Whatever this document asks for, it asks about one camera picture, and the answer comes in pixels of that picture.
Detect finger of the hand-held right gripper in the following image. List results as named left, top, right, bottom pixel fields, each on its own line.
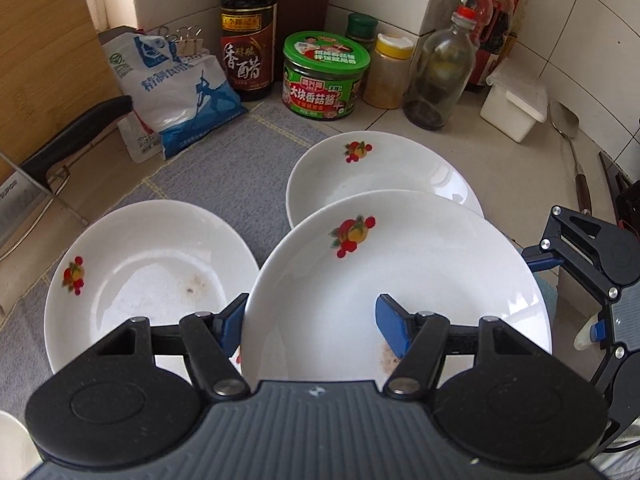
left=590, top=324, right=629, bottom=392
left=522, top=205, right=621, bottom=304

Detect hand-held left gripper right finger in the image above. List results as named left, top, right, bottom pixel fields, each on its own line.
left=376, top=294, right=543, bottom=397

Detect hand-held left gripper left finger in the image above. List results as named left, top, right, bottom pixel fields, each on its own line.
left=95, top=292, right=251, bottom=402

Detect white plate fruit print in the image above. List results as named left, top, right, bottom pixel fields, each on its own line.
left=286, top=132, right=485, bottom=232
left=240, top=190, right=554, bottom=392
left=44, top=200, right=260, bottom=376

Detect teal cloth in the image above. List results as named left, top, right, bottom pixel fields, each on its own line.
left=532, top=270, right=557, bottom=312

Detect grey checked mat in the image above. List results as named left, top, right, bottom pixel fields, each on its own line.
left=0, top=102, right=351, bottom=413

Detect white plastic seasoning box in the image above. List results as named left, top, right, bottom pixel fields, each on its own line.
left=480, top=72, right=549, bottom=144

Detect small white packet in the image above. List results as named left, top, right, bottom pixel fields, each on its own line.
left=117, top=110, right=167, bottom=163

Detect clear glass bottle red cap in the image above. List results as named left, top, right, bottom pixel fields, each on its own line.
left=402, top=6, right=476, bottom=131

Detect dark sauce bottle yellow cap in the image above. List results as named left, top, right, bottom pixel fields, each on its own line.
left=492, top=0, right=521, bottom=63
left=460, top=0, right=505, bottom=94

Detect white and blue salt bag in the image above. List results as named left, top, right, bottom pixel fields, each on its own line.
left=102, top=30, right=249, bottom=161

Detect yellow lid spice jar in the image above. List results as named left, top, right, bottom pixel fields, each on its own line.
left=362, top=33, right=416, bottom=110

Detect white bowl pink flowers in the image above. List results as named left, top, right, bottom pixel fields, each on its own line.
left=0, top=410, right=40, bottom=480

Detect green lid sauce jar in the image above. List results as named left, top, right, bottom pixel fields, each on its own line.
left=281, top=31, right=372, bottom=122

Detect metal binder clips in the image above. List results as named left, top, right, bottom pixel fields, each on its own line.
left=159, top=25, right=207, bottom=57

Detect dark vinegar bottle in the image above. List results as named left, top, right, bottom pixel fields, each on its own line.
left=220, top=0, right=279, bottom=102

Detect green cap spice jar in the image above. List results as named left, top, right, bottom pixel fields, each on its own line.
left=346, top=12, right=379, bottom=55

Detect wooden cutting board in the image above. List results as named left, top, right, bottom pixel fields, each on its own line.
left=0, top=0, right=109, bottom=181

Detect dark utensil handle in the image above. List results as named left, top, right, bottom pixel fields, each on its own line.
left=599, top=151, right=640, bottom=235

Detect metal spatula wooden handle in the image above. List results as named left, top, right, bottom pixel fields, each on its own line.
left=550, top=101, right=594, bottom=217

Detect metal wire knife rack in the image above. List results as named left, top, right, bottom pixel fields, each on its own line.
left=44, top=165, right=92, bottom=227

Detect kitchen knife black handle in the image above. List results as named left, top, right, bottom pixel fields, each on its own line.
left=0, top=96, right=135, bottom=261

